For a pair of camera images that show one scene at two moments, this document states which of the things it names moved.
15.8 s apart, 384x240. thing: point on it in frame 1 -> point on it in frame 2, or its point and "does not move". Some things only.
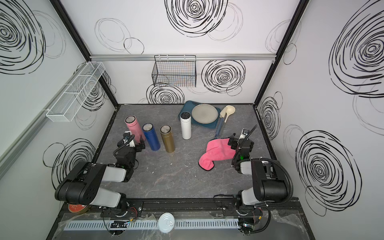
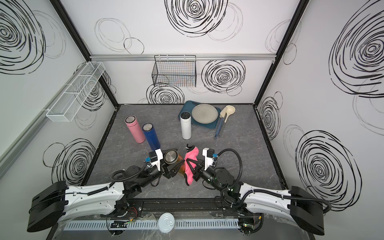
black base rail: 230,208 does not move
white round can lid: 166,223 does not move
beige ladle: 230,109 does not move
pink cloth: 216,149 -> 192,152
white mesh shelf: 67,104 does not move
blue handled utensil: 222,115 does not move
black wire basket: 177,70 does not move
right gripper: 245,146 -> 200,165
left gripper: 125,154 -> 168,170
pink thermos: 134,127 does not move
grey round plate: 204,113 does not move
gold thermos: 167,136 -> 172,157
